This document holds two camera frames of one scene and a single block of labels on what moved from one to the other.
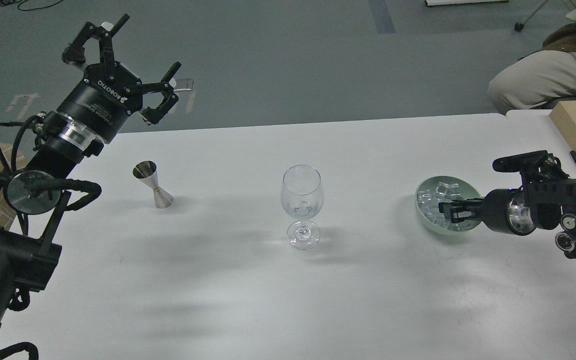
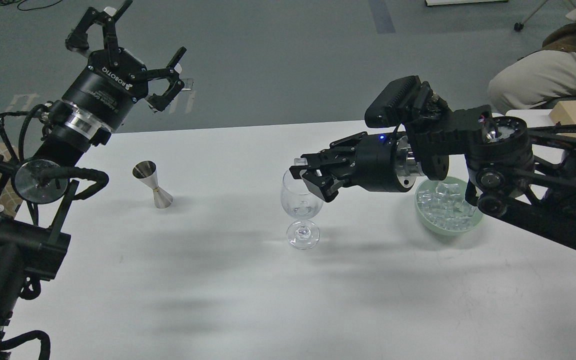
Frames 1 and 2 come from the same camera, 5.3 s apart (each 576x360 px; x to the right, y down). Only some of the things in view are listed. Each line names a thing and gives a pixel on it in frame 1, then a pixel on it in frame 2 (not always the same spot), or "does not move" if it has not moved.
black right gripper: (505, 210) to (383, 162)
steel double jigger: (147, 171) does not move
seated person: (572, 65) does not move
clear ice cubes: (429, 199) does not move
